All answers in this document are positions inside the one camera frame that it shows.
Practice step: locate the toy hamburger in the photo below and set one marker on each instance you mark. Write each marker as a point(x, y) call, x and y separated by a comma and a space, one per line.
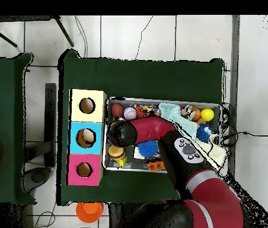
point(116, 152)

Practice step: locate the cream muslin cloth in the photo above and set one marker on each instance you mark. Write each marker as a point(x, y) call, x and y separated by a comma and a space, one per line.
point(215, 152)

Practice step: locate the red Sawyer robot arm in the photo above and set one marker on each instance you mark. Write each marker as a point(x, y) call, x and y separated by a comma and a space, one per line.
point(153, 129)

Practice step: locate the wooden box with three holes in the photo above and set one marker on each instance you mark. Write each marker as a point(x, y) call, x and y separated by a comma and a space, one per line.
point(86, 118)

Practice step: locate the white toy baseball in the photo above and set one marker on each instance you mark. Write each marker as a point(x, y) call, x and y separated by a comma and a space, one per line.
point(130, 113)

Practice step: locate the multicolour patterned cloth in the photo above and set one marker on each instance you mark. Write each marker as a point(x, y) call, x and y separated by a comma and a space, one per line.
point(145, 109)

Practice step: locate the brown toy football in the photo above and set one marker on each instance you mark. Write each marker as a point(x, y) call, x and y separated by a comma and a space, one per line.
point(117, 110)

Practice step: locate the plain blue spiky ball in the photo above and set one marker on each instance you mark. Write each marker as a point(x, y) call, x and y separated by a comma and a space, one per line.
point(147, 148)

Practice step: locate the yellow toy cheese wedge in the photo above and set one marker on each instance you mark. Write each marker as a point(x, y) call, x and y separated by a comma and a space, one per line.
point(122, 162)

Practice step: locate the mint green muslin cloth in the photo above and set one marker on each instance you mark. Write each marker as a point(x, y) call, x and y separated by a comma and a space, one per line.
point(172, 114)

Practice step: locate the beige round toy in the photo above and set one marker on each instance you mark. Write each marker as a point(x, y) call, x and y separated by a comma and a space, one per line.
point(86, 136)

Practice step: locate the crushed silver drink can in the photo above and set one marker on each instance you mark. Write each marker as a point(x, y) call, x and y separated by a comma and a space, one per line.
point(188, 111)

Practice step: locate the yellow smooth ball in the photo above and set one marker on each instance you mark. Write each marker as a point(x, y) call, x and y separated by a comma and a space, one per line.
point(207, 114)

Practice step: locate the orange plastic cup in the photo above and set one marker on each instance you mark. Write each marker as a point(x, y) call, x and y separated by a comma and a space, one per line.
point(89, 212)

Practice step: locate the grey stand base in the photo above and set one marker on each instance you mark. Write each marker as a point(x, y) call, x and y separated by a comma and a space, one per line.
point(38, 178)

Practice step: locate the black tripod stand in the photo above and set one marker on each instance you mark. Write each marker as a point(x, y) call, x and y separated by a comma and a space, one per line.
point(63, 30)

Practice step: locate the dark green side table cloth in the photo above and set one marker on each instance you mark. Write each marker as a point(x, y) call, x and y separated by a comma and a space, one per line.
point(3, 71)

